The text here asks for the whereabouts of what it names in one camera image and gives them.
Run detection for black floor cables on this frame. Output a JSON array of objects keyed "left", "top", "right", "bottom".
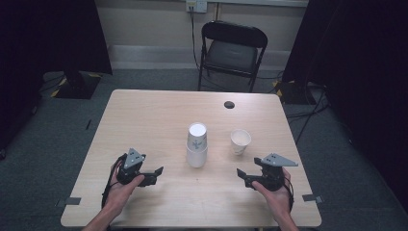
[{"left": 284, "top": 82, "right": 332, "bottom": 146}]

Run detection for person's right hand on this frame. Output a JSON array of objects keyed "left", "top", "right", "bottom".
[{"left": 251, "top": 168, "right": 294, "bottom": 223}]

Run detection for black power cable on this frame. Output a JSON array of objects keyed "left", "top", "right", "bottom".
[{"left": 190, "top": 6, "right": 203, "bottom": 72}]

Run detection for white wall power outlet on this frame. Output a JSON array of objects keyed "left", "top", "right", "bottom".
[{"left": 186, "top": 0, "right": 209, "bottom": 14}]

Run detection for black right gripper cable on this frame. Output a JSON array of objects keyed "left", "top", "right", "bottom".
[{"left": 283, "top": 176, "right": 295, "bottom": 214}]

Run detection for person's left hand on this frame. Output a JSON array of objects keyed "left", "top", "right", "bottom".
[{"left": 104, "top": 161, "right": 145, "bottom": 212}]

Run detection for white wall cable trunking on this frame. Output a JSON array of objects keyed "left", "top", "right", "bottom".
[{"left": 206, "top": 0, "right": 309, "bottom": 9}]

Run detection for black folding chair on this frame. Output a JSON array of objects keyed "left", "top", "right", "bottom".
[{"left": 197, "top": 20, "right": 269, "bottom": 94}]

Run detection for grey tape strip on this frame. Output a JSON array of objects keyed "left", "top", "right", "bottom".
[
  {"left": 301, "top": 193, "right": 324, "bottom": 205},
  {"left": 55, "top": 196, "right": 83, "bottom": 208}
]

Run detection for white printed paper cup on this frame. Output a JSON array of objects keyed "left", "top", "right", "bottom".
[
  {"left": 186, "top": 142, "right": 209, "bottom": 169},
  {"left": 230, "top": 128, "right": 252, "bottom": 157},
  {"left": 187, "top": 121, "right": 209, "bottom": 152}
]

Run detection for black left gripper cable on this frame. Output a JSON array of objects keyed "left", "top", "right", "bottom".
[{"left": 100, "top": 152, "right": 128, "bottom": 210}]

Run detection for black curtain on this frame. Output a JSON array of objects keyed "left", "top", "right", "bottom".
[
  {"left": 0, "top": 0, "right": 114, "bottom": 153},
  {"left": 280, "top": 0, "right": 408, "bottom": 215}
]

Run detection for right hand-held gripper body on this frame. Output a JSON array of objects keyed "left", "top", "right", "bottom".
[{"left": 253, "top": 153, "right": 299, "bottom": 193}]

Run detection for black stand base yellow tape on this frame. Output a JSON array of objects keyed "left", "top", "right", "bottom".
[
  {"left": 271, "top": 79, "right": 310, "bottom": 106},
  {"left": 50, "top": 70, "right": 104, "bottom": 100}
]

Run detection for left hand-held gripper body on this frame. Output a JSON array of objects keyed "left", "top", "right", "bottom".
[{"left": 115, "top": 147, "right": 146, "bottom": 187}]

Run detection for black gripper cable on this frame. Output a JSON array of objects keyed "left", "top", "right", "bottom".
[
  {"left": 100, "top": 152, "right": 128, "bottom": 210},
  {"left": 283, "top": 176, "right": 295, "bottom": 214}
]

